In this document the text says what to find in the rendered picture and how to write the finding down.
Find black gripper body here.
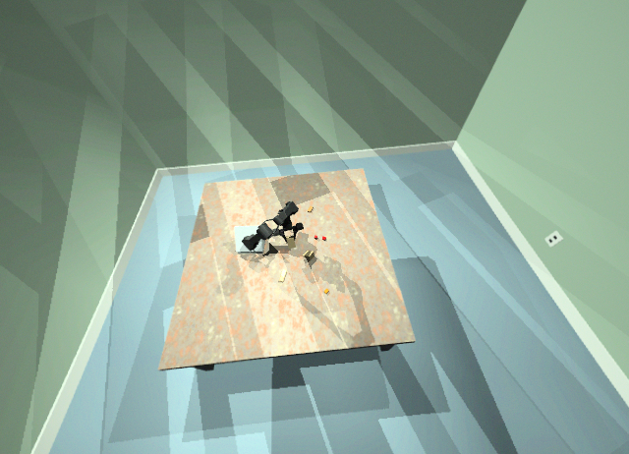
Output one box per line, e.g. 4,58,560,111
272,218,304,236

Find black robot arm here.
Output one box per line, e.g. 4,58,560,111
241,201,299,251

